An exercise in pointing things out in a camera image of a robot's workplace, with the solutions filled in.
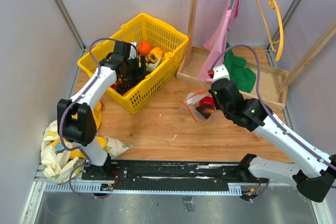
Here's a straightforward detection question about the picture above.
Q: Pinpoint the red apple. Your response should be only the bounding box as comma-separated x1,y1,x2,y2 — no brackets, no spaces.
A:
199,96,215,107

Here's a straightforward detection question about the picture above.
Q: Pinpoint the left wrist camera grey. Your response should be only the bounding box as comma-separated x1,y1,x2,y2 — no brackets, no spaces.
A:
129,42,138,59

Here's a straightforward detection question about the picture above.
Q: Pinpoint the dark red plum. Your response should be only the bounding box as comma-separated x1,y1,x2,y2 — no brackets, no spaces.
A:
196,105,215,120

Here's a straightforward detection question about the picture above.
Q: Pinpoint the wooden clothes rack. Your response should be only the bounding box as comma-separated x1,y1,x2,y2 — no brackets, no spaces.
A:
176,0,335,110

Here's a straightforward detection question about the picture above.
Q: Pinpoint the patterned yellow white cloth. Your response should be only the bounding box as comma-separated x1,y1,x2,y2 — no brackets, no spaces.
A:
40,100,132,185

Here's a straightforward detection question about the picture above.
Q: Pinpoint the yellow clothes hanger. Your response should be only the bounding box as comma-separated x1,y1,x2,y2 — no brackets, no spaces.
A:
252,0,288,62

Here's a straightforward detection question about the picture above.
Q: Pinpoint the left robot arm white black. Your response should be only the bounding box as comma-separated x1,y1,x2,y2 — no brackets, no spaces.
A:
57,39,140,180

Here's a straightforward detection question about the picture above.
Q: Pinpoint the yellow bell pepper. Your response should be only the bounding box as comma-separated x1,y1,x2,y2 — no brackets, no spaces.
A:
147,47,163,63

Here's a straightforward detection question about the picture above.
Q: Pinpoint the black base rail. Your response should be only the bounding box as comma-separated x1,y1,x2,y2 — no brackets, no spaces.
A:
81,159,260,194

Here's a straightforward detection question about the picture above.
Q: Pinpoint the clear zip top bag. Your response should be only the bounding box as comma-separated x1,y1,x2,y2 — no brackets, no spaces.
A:
181,90,215,123

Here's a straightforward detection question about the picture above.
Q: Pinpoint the pink shirt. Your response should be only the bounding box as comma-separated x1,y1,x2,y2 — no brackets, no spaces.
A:
197,0,239,82

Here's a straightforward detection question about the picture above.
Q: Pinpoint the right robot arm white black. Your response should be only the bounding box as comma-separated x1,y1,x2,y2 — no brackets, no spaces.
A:
209,78,335,202

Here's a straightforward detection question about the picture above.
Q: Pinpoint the orange fruit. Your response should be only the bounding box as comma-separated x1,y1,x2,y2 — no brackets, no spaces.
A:
138,41,152,56

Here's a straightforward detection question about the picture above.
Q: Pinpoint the yellow plastic basket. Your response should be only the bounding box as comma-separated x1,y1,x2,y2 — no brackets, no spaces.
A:
77,13,190,115

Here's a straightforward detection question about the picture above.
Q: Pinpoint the green cloth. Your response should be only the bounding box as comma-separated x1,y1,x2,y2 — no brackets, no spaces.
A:
223,50,257,93

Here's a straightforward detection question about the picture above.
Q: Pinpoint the white garlic bulb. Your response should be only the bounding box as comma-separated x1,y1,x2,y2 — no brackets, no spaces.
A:
146,57,161,72

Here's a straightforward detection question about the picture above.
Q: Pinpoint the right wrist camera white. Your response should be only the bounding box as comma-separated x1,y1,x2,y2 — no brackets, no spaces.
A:
208,64,230,82

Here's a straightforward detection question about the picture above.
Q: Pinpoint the dark grape bunch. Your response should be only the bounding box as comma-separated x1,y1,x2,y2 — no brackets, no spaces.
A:
115,80,135,95

